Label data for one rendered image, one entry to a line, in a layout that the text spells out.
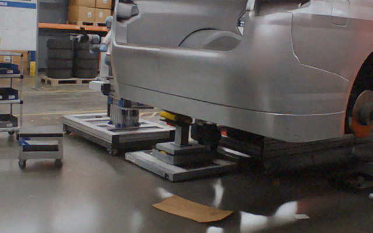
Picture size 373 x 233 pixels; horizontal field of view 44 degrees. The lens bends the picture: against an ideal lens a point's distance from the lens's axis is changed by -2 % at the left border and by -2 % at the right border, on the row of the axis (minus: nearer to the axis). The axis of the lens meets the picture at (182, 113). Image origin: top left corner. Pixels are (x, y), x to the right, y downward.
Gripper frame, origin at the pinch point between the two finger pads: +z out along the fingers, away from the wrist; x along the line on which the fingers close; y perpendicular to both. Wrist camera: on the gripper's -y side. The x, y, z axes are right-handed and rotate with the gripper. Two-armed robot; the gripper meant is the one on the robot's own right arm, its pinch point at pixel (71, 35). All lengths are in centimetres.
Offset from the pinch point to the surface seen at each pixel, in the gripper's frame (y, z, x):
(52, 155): 107, 41, -41
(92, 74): 169, -499, 503
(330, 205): 88, -59, -270
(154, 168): 103, -20, -115
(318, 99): -13, 58, -280
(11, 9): 24, -249, 499
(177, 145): 85, -50, -115
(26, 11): 25, -279, 491
